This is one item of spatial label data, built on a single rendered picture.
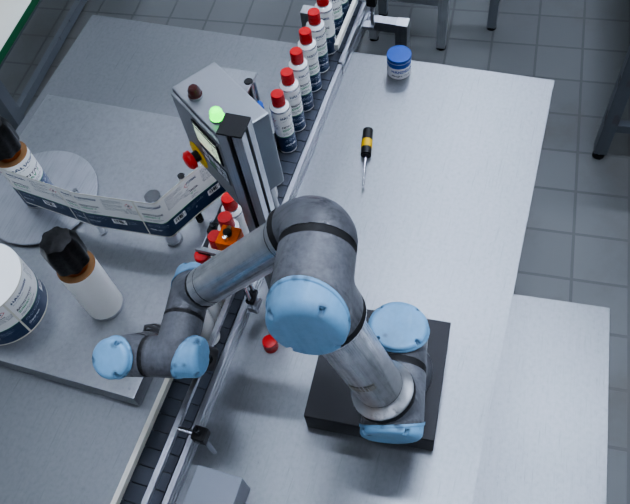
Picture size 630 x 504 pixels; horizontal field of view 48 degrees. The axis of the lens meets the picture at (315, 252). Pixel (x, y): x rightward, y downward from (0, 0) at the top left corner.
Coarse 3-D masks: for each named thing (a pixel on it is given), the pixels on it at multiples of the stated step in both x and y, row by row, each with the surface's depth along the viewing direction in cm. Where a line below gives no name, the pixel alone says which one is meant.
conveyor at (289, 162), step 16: (336, 64) 205; (320, 96) 199; (304, 144) 191; (288, 160) 188; (288, 176) 186; (240, 304) 167; (224, 320) 166; (224, 336) 163; (176, 384) 158; (208, 384) 158; (176, 400) 156; (192, 400) 156; (160, 416) 155; (176, 416) 154; (192, 416) 154; (160, 432) 153; (144, 448) 152; (160, 448) 151; (176, 448) 151; (144, 464) 150; (176, 464) 149; (144, 480) 148; (160, 480) 148; (128, 496) 147; (160, 496) 146
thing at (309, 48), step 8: (304, 32) 184; (304, 40) 185; (312, 40) 186; (304, 48) 186; (312, 48) 187; (304, 56) 188; (312, 56) 189; (312, 64) 191; (312, 72) 193; (312, 80) 196; (320, 80) 198; (312, 88) 198; (320, 88) 200
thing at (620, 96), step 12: (624, 60) 245; (624, 72) 245; (624, 84) 249; (612, 96) 258; (624, 96) 254; (612, 108) 260; (624, 108) 259; (612, 120) 265; (600, 132) 273; (612, 132) 270; (624, 132) 270; (600, 144) 277; (600, 156) 284
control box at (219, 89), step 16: (192, 80) 124; (208, 80) 123; (224, 80) 123; (176, 96) 123; (208, 96) 121; (224, 96) 121; (240, 96) 120; (192, 112) 120; (208, 112) 119; (224, 112) 119; (240, 112) 118; (256, 112) 118; (192, 128) 125; (208, 128) 118; (256, 128) 118; (192, 144) 133; (272, 144) 124; (224, 160) 120; (272, 160) 127; (272, 176) 130
